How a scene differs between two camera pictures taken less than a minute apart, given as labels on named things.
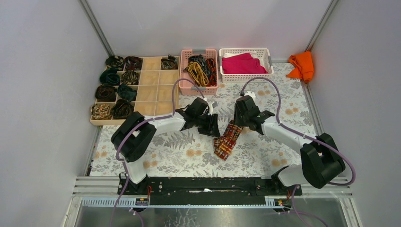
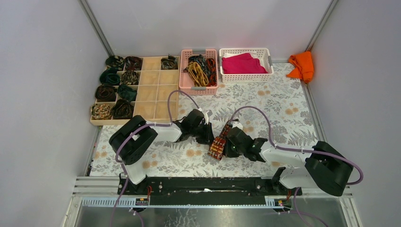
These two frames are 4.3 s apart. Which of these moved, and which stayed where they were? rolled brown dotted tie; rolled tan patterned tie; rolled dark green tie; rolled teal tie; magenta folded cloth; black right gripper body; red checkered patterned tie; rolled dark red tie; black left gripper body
Moved: black left gripper body; red checkered patterned tie; black right gripper body
Stayed: rolled brown dotted tie; magenta folded cloth; rolled dark green tie; rolled tan patterned tie; rolled dark red tie; rolled teal tie
